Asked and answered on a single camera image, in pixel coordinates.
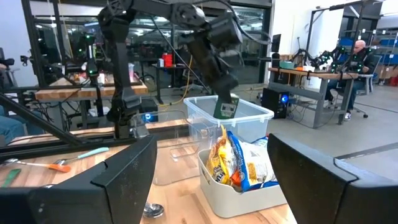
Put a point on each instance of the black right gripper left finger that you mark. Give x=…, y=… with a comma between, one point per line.
x=118, y=193

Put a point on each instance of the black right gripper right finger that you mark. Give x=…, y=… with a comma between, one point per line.
x=326, y=199

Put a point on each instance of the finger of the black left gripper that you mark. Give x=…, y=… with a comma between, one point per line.
x=233, y=87
x=220, y=88

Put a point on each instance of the dark spice jar yellow lid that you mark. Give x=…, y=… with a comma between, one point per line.
x=226, y=109

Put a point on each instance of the yellow snack bag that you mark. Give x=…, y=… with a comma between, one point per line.
x=222, y=161

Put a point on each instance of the blue and white snack bag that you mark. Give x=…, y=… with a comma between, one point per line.
x=255, y=165

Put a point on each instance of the red and white snack bag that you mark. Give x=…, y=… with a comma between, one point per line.
x=236, y=182

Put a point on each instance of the black background robot arm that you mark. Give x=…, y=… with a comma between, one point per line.
x=326, y=57
x=91, y=59

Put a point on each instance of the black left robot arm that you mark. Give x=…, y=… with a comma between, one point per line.
x=124, y=62

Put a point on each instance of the plain silver metal spoon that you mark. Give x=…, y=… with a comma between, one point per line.
x=154, y=210

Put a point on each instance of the translucent plastic storage tub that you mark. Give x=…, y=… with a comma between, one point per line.
x=248, y=124

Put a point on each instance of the black computer tower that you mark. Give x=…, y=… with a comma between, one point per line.
x=149, y=110
x=275, y=102

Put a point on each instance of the red container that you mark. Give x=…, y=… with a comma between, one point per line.
x=168, y=59

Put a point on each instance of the teal box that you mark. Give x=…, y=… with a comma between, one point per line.
x=286, y=64

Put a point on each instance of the small black monitor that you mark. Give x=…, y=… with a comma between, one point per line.
x=276, y=43

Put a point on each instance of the wooden desk with grey legs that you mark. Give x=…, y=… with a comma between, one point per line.
x=317, y=76

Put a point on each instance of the white plastic basket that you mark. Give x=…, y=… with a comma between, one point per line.
x=236, y=202

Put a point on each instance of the wooden background table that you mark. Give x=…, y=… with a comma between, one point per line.
x=93, y=91

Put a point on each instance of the black left wrist camera housing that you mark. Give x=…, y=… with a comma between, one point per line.
x=225, y=32

